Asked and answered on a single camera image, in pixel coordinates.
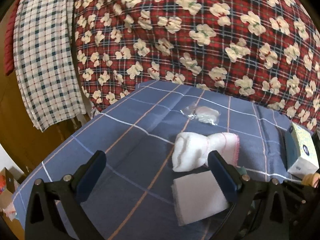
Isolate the teal cloth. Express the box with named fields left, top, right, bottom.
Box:
left=236, top=167, right=247, bottom=176

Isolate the white square pad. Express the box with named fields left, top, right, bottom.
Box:
left=171, top=171, right=229, bottom=226

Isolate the white pink-trimmed towel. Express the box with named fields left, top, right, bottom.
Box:
left=172, top=132, right=240, bottom=172

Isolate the clear plastic bag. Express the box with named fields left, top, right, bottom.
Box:
left=180, top=104, right=220, bottom=126

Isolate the cardboard box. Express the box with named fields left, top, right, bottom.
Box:
left=0, top=167, right=21, bottom=210

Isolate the blue plaid tablecloth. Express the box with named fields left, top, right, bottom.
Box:
left=13, top=81, right=298, bottom=239

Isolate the red plaid bear blanket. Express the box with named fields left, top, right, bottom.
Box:
left=74, top=0, right=319, bottom=131

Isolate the red quilted garment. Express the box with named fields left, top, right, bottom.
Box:
left=3, top=0, right=20, bottom=76

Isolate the green white checkered cloth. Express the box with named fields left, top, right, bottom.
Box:
left=13, top=0, right=86, bottom=132

